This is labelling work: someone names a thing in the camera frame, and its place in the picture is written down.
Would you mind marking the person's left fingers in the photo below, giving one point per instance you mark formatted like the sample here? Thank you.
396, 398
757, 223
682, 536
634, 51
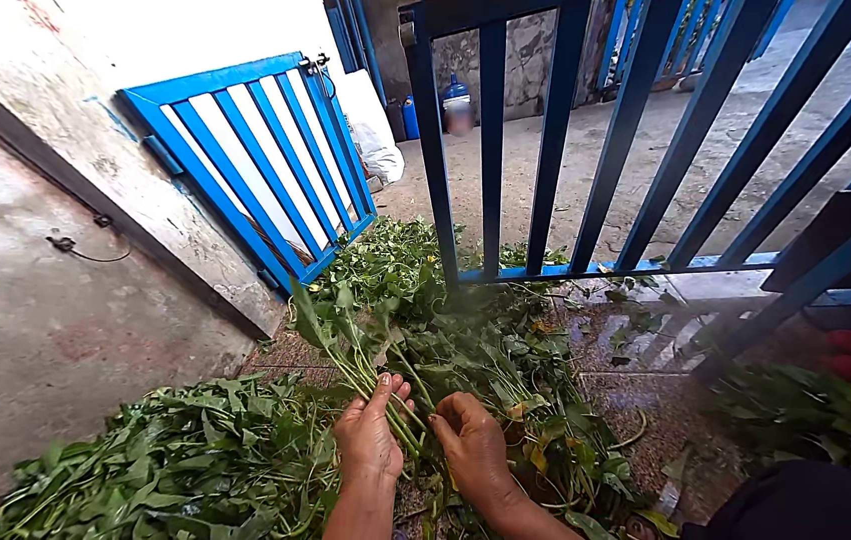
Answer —
403, 395

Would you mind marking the blue slatted fence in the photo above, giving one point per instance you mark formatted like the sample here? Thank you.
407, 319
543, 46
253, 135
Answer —
619, 37

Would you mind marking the person's right fingers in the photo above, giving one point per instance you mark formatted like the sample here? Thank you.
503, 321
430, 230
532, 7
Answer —
459, 406

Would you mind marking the person's left thumb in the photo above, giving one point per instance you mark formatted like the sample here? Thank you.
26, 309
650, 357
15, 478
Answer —
379, 396

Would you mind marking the pile of green leaves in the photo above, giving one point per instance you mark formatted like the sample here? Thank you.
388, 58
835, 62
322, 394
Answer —
185, 465
478, 352
830, 420

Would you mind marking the person's left forearm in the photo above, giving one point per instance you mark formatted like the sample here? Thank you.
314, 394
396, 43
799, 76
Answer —
362, 511

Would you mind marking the large blue water jug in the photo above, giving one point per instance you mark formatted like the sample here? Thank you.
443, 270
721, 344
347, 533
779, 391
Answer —
456, 96

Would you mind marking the person's right thumb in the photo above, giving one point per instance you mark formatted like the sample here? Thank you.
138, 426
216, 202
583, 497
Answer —
444, 433

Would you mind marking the single green stem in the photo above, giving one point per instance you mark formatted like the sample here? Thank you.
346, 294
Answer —
415, 380

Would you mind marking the large blue metal gate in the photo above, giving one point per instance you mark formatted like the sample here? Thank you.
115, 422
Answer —
491, 157

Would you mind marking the white board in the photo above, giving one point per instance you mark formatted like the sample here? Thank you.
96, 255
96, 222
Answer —
362, 97

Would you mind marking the small blue metal gate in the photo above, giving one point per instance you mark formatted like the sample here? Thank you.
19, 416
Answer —
239, 161

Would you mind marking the person's right hand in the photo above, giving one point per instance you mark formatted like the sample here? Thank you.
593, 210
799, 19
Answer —
479, 450

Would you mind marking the person's right forearm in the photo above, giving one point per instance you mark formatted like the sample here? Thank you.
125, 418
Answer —
532, 521

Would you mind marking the dark plastic container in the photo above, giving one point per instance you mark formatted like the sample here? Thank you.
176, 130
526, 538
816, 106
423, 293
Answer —
395, 121

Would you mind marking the white sack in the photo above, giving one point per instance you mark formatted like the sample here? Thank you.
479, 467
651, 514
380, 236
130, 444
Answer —
382, 160

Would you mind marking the bunch of leafy stems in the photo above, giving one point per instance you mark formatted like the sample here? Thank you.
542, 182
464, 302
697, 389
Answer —
356, 369

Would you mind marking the person's left hand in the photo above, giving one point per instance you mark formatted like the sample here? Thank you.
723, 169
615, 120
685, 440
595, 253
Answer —
367, 442

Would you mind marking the blue metal bars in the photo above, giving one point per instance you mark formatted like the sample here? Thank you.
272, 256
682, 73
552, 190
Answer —
354, 37

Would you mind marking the person's legs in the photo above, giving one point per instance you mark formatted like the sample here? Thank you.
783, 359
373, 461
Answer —
800, 506

